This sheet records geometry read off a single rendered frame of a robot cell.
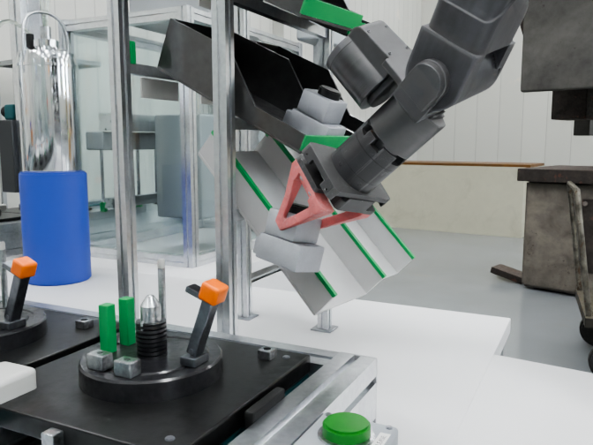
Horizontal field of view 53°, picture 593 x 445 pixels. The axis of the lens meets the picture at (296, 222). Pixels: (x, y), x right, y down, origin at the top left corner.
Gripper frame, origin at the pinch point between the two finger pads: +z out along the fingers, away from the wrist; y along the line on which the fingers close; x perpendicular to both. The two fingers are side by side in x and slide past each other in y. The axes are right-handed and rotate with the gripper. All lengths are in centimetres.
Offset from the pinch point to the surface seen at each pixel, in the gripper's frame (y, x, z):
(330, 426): 11.9, 22.5, -1.6
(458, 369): -34.4, 18.8, 8.7
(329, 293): -6.6, 6.7, 4.8
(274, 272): -87, -39, 73
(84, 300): -18, -31, 70
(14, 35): -22, -117, 70
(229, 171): -0.7, -12.4, 6.0
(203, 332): 14.0, 9.5, 5.8
